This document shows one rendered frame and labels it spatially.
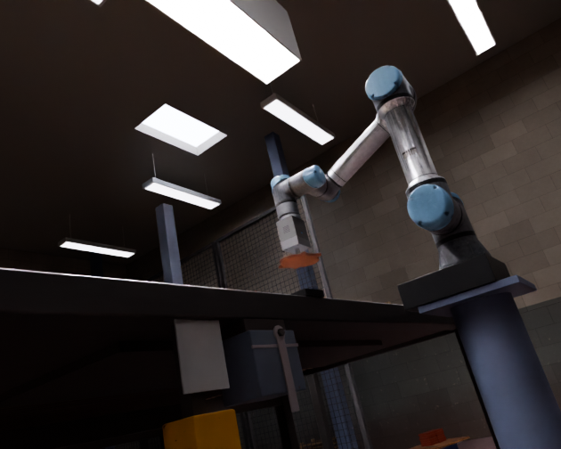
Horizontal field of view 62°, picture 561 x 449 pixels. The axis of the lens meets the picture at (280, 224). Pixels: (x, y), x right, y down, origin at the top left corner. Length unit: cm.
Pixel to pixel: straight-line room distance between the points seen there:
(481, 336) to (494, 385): 12
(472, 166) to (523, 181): 64
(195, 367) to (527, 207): 567
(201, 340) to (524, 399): 84
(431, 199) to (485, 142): 530
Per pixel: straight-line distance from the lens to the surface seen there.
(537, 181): 631
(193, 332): 82
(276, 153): 654
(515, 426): 137
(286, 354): 94
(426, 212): 131
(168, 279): 354
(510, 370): 136
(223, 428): 80
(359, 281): 677
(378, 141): 163
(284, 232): 153
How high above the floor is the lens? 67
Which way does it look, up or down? 22 degrees up
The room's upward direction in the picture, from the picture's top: 13 degrees counter-clockwise
